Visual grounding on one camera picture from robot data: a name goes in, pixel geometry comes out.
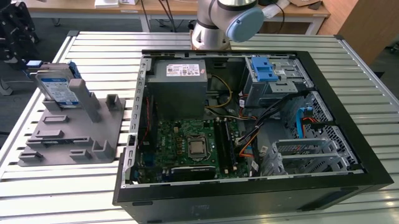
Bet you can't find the hard disk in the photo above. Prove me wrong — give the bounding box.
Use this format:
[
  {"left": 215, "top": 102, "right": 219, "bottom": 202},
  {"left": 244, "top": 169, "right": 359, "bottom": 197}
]
[{"left": 27, "top": 59, "right": 83, "bottom": 110}]

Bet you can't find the blue data wire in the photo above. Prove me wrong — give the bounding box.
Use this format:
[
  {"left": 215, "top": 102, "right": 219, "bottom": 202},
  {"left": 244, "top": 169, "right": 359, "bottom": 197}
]
[{"left": 295, "top": 106, "right": 314, "bottom": 140}]

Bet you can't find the metal disk bay cage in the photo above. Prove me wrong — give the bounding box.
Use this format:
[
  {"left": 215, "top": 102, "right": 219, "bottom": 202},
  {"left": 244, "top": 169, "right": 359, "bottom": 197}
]
[{"left": 260, "top": 137, "right": 355, "bottom": 177}]

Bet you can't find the black mesh waste bin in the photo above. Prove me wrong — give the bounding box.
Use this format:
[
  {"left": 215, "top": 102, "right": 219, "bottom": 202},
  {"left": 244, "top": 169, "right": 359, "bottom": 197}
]
[{"left": 27, "top": 17, "right": 40, "bottom": 70}]

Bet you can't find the light wooden desk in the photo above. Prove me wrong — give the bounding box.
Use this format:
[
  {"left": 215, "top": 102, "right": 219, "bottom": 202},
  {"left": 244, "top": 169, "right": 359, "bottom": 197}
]
[{"left": 0, "top": 0, "right": 331, "bottom": 35}]

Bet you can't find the grey metal stand foot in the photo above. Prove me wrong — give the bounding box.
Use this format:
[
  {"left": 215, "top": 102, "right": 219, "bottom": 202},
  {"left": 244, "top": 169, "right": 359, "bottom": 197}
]
[{"left": 0, "top": 78, "right": 15, "bottom": 96}]

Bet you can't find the large white box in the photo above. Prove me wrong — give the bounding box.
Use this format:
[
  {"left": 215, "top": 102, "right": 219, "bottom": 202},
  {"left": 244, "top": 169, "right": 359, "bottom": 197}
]
[{"left": 95, "top": 0, "right": 120, "bottom": 9}]

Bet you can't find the grey parts rack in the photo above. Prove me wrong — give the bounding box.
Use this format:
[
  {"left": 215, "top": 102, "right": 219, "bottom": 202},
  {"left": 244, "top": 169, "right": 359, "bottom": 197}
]
[{"left": 17, "top": 78, "right": 127, "bottom": 168}]

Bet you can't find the grey power supply unit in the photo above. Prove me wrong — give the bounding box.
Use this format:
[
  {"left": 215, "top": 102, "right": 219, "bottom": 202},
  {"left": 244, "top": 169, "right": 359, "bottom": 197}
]
[{"left": 145, "top": 59, "right": 209, "bottom": 121}]

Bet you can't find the green motherboard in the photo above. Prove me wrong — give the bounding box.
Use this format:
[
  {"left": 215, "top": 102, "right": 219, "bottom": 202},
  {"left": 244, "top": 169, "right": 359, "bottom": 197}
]
[{"left": 136, "top": 118, "right": 249, "bottom": 185}]

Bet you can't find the silver CPU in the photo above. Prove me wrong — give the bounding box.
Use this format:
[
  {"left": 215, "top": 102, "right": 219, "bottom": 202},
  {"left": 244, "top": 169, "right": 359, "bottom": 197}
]
[{"left": 188, "top": 140, "right": 207, "bottom": 157}]

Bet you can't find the blue plastic drive latch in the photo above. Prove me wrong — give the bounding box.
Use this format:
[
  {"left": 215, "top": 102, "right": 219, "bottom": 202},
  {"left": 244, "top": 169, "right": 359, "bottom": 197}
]
[{"left": 251, "top": 57, "right": 280, "bottom": 82}]

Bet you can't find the black RAM stick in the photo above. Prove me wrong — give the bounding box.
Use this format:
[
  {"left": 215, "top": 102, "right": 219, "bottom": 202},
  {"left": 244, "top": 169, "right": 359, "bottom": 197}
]
[{"left": 215, "top": 118, "right": 229, "bottom": 173}]

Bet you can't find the metal optical drive cage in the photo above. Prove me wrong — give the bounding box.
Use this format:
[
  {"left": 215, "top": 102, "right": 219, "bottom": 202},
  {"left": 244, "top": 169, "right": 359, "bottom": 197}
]
[{"left": 243, "top": 56, "right": 314, "bottom": 109}]

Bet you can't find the black graphics card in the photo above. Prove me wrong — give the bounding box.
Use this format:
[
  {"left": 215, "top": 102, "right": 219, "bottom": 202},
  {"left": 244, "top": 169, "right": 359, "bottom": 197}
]
[{"left": 169, "top": 164, "right": 216, "bottom": 182}]

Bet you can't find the white plastic device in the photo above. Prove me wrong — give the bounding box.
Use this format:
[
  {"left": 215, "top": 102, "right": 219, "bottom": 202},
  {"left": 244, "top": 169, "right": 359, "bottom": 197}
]
[{"left": 260, "top": 0, "right": 291, "bottom": 19}]

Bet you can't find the brown cardboard piece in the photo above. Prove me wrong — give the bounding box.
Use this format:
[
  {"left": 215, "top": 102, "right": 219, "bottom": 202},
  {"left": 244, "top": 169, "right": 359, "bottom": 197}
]
[{"left": 288, "top": 0, "right": 322, "bottom": 10}]

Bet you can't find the black PC case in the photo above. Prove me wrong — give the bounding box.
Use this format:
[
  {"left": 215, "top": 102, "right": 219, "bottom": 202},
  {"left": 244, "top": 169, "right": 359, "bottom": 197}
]
[{"left": 112, "top": 49, "right": 394, "bottom": 224}]

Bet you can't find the brown wooden cabinet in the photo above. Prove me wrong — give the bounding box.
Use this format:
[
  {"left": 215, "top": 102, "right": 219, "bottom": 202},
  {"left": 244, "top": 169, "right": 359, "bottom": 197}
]
[{"left": 318, "top": 0, "right": 399, "bottom": 68}]

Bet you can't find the thin red wire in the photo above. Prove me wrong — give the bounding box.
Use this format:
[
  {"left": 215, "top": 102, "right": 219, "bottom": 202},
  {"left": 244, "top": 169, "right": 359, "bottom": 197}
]
[{"left": 141, "top": 95, "right": 156, "bottom": 147}]

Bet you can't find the yellow wire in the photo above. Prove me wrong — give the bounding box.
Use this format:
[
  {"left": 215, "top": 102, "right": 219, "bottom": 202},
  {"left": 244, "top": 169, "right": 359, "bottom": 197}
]
[{"left": 205, "top": 74, "right": 233, "bottom": 109}]

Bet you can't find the black cable bundle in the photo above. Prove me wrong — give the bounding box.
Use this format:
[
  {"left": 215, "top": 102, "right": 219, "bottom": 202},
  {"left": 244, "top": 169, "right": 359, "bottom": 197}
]
[{"left": 236, "top": 93, "right": 308, "bottom": 145}]

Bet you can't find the orange data wire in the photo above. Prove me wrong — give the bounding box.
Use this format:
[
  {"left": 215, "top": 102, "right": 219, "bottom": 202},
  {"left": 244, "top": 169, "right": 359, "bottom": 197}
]
[{"left": 237, "top": 142, "right": 255, "bottom": 159}]

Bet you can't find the orange black power wire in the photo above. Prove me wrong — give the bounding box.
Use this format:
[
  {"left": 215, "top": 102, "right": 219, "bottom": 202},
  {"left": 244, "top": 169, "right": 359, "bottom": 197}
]
[{"left": 303, "top": 117, "right": 336, "bottom": 131}]

